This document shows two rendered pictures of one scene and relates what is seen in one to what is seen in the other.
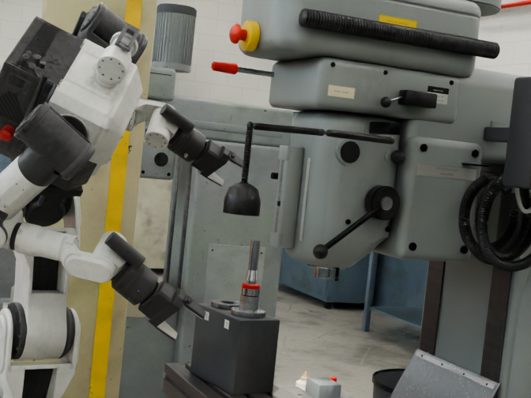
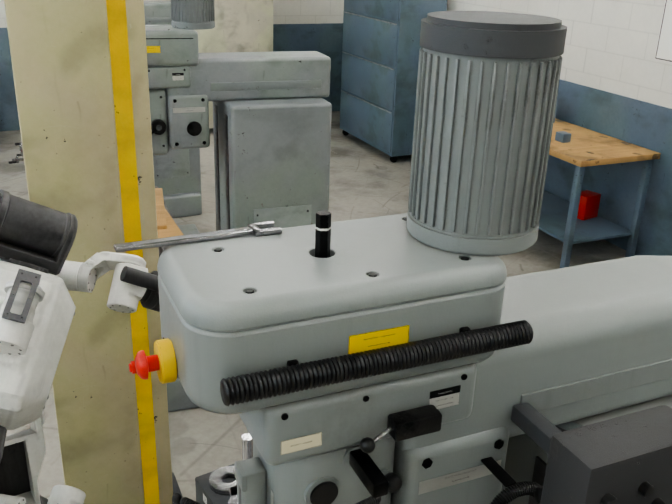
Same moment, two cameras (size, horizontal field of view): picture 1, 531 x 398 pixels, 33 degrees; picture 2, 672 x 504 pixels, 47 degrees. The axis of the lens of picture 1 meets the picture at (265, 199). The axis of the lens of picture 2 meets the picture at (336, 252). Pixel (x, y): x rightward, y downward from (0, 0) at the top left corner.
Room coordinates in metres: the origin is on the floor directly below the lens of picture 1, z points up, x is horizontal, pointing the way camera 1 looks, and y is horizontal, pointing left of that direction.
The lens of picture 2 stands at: (0.92, -0.17, 2.31)
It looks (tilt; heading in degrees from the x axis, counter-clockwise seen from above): 22 degrees down; 0
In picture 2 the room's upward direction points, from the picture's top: 2 degrees clockwise
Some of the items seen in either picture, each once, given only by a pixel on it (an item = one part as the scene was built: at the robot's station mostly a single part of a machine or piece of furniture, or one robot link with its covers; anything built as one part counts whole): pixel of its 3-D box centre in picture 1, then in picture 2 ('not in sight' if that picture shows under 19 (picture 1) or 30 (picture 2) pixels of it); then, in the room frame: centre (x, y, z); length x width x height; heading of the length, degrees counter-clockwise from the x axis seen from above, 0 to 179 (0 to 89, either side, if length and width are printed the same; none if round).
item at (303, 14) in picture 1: (402, 35); (386, 358); (1.81, -0.24, 1.79); 0.45 x 0.04 x 0.04; 115
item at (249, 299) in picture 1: (249, 298); not in sight; (2.29, 0.01, 1.16); 0.05 x 0.05 x 0.06
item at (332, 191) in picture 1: (337, 189); (318, 490); (1.93, -0.15, 1.47); 0.21 x 0.19 x 0.32; 25
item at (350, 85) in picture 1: (363, 92); (344, 374); (1.94, -0.18, 1.68); 0.34 x 0.24 x 0.10; 115
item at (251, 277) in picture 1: (253, 261); (247, 458); (2.29, 0.01, 1.25); 0.03 x 0.03 x 0.11
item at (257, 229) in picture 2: not in sight; (199, 237); (1.96, 0.04, 1.89); 0.24 x 0.04 x 0.01; 116
